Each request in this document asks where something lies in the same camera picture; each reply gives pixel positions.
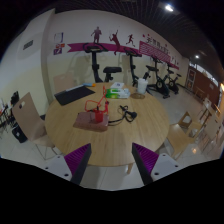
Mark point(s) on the white cup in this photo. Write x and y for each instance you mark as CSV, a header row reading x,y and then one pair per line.
x,y
142,86

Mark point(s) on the grey wall sign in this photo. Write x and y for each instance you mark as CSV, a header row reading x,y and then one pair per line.
x,y
28,44

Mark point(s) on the round ceiling light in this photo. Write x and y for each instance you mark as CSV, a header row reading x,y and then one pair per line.
x,y
169,7

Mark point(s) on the white tissue box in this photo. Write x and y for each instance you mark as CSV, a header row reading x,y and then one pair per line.
x,y
117,85

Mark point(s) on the black mouse pad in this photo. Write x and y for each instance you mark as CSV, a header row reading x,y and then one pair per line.
x,y
73,95

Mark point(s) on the black exercise bike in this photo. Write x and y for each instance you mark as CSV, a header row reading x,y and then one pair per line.
x,y
132,66
172,83
160,83
96,66

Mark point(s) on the round wooden coaster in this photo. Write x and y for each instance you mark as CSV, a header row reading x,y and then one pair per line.
x,y
137,96

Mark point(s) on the small ceiling light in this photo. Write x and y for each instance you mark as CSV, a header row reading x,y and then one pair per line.
x,y
197,56

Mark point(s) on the purple wall poster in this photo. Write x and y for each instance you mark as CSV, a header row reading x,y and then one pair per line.
x,y
58,49

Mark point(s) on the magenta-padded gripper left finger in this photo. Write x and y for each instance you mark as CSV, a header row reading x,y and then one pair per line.
x,y
77,159

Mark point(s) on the white wall poster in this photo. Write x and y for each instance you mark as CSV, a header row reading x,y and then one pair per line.
x,y
58,37

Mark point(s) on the red charger block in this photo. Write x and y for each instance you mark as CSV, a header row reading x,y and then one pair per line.
x,y
98,116

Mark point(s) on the black chairs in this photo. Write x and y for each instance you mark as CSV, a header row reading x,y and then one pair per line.
x,y
7,111

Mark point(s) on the group of wooden chairs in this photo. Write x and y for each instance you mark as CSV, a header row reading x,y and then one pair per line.
x,y
206,123

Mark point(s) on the black bag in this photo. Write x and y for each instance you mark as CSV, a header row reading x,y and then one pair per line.
x,y
19,135

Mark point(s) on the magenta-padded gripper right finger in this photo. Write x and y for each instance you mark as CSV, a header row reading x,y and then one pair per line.
x,y
146,160

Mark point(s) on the light wooden chair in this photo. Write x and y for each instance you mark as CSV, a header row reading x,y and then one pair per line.
x,y
28,120

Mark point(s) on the green wet wipes pack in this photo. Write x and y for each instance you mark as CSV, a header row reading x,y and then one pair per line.
x,y
116,94

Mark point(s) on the blue and orange marker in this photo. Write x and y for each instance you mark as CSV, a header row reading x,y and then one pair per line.
x,y
89,84

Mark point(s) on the beige chair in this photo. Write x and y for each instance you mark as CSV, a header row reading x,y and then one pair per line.
x,y
63,82

